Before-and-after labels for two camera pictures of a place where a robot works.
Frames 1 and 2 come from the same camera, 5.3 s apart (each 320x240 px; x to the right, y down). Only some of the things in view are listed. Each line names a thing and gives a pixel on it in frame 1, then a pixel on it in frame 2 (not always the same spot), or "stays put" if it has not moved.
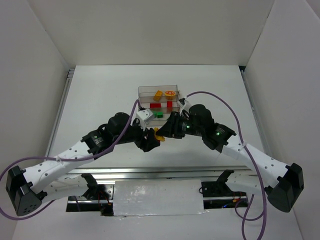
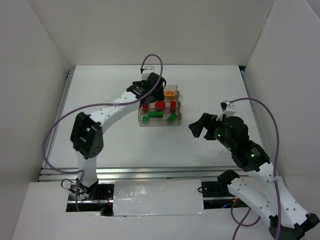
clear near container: [160, 116] stays put
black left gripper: [145, 141] → [149, 99]
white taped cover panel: [157, 197] stays put
